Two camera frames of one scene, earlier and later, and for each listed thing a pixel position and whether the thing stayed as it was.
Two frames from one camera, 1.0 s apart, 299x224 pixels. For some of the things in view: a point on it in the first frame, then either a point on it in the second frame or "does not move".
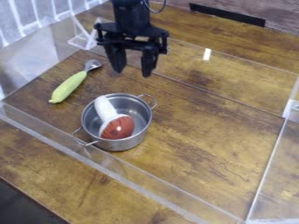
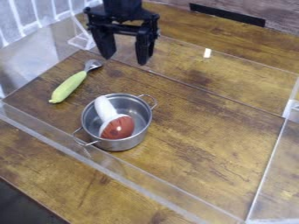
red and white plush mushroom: [119, 126] does not move
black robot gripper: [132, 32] → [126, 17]
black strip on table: [228, 14] does not move
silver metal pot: [135, 106] does not move
